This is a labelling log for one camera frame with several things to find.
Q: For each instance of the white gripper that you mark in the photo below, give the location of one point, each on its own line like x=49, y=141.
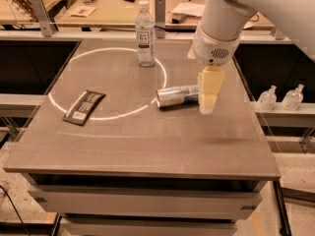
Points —
x=213, y=51

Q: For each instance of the silver blue redbull can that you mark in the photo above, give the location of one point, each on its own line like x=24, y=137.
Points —
x=177, y=95

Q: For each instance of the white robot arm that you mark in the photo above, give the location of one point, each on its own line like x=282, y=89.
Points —
x=218, y=33

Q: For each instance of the left hand sanitizer bottle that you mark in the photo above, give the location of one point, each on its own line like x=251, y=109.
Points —
x=267, y=99

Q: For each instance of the hand sanitizer bottle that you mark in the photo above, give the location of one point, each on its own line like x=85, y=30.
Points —
x=293, y=98
x=267, y=99

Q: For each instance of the white paper sheet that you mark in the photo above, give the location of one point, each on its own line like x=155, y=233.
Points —
x=190, y=9

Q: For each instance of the clear plastic water bottle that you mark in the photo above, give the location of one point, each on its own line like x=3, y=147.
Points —
x=145, y=29

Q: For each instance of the right hand sanitizer bottle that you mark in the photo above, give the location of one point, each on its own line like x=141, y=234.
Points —
x=293, y=98

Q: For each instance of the black snack wrapper packet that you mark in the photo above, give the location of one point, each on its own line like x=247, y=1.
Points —
x=80, y=111

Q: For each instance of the small paper card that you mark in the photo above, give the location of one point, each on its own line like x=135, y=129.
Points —
x=82, y=11

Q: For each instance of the white drawer unit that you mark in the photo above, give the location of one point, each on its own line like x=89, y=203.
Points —
x=126, y=211

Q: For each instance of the middle metal bracket post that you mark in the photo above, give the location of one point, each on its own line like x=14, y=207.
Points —
x=160, y=18

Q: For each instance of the metal bracket post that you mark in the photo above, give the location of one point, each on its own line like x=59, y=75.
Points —
x=46, y=26
x=160, y=18

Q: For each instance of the left metal bracket post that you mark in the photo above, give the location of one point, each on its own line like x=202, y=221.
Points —
x=46, y=26

